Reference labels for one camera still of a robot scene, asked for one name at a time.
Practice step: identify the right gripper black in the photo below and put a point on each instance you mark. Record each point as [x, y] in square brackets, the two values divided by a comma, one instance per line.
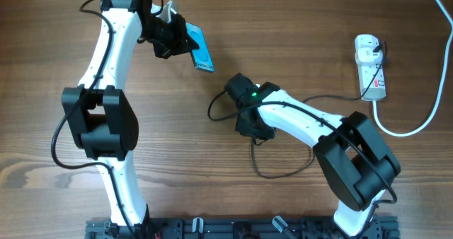
[269, 131]

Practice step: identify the teal Galaxy S25 smartphone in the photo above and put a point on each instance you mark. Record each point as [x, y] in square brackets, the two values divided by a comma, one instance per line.
[201, 56]

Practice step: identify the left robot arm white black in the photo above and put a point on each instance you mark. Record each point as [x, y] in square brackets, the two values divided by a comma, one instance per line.
[102, 121]

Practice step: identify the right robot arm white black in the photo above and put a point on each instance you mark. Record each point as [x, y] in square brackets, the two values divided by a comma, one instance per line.
[358, 165]

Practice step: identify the white USB charger plug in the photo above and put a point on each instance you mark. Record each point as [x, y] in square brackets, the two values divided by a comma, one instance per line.
[366, 56]

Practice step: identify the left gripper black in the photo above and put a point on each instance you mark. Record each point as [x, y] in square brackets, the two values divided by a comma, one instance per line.
[181, 42]

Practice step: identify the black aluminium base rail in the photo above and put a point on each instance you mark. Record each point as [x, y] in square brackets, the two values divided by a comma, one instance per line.
[384, 227]

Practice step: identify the white power strip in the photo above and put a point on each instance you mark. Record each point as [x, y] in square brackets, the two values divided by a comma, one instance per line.
[371, 78]

